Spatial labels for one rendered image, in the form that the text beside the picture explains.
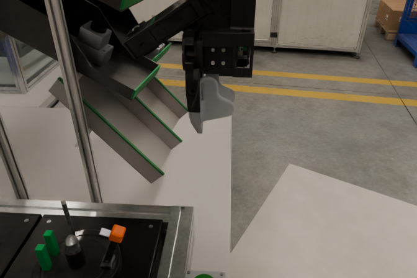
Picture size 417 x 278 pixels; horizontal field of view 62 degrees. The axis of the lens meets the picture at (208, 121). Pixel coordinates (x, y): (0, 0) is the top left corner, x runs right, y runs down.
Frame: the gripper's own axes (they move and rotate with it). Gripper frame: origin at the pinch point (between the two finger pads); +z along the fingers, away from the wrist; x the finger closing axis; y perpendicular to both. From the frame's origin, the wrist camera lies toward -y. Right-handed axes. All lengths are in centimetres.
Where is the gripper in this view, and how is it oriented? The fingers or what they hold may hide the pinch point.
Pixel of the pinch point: (195, 123)
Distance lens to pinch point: 47.9
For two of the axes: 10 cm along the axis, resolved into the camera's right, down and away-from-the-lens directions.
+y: 10.0, 0.3, -0.5
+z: 0.0, 8.6, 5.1
